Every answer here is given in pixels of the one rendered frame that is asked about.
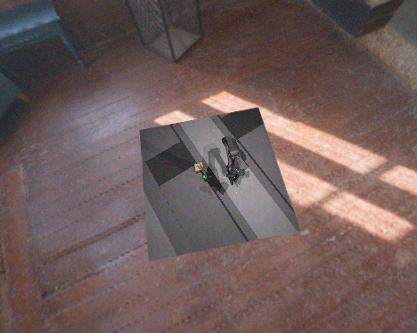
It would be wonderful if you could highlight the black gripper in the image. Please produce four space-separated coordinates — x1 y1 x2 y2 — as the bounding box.
226 165 240 185

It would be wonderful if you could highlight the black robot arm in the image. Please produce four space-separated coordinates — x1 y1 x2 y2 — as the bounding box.
222 136 245 176

